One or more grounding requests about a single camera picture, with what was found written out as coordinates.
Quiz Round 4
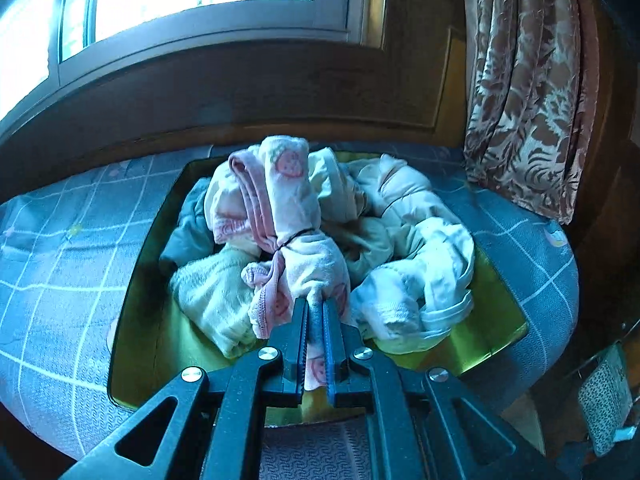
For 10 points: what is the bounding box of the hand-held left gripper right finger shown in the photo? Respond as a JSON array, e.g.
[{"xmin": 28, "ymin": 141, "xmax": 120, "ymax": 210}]
[{"xmin": 322, "ymin": 299, "xmax": 566, "ymax": 480}]

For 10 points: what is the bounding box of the grey checked blanket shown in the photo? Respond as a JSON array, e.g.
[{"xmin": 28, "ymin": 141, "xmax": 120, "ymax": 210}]
[{"xmin": 0, "ymin": 142, "xmax": 581, "ymax": 480}]

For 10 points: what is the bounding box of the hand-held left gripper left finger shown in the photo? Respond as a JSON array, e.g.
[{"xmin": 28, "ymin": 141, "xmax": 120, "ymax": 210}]
[{"xmin": 60, "ymin": 297, "xmax": 308, "ymax": 480}]

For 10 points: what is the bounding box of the strawberry print cloth bundle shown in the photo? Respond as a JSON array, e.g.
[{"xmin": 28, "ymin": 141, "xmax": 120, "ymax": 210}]
[{"xmin": 204, "ymin": 135, "xmax": 352, "ymax": 392}]

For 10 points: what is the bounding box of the pale green cloth bundle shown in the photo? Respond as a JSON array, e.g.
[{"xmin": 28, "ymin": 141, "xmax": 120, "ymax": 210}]
[{"xmin": 345, "ymin": 217, "xmax": 401, "ymax": 273}]

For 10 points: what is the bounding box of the floral patterned box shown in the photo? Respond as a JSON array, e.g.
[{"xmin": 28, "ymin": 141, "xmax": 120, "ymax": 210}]
[{"xmin": 577, "ymin": 342, "xmax": 633, "ymax": 456}]

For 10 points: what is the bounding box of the patterned curtain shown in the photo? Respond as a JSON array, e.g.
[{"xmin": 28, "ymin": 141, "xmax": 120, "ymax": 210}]
[{"xmin": 462, "ymin": 0, "xmax": 601, "ymax": 226}]

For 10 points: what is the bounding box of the white ribbed cloth bundle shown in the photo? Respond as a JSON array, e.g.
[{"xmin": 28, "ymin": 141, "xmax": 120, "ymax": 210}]
[{"xmin": 350, "ymin": 217, "xmax": 476, "ymax": 356}]

